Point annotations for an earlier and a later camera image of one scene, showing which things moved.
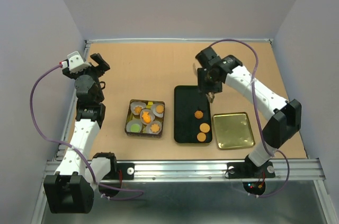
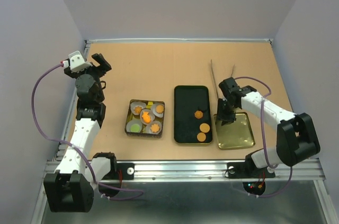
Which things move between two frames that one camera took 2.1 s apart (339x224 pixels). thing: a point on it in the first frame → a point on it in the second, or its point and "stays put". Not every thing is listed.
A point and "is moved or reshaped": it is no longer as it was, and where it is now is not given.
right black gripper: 203,86 → 221,115
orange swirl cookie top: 137,109 stays put
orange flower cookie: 160,108 stays put
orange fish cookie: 146,117 stays put
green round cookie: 135,128 stays put
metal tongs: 211,97 is moved or reshaped
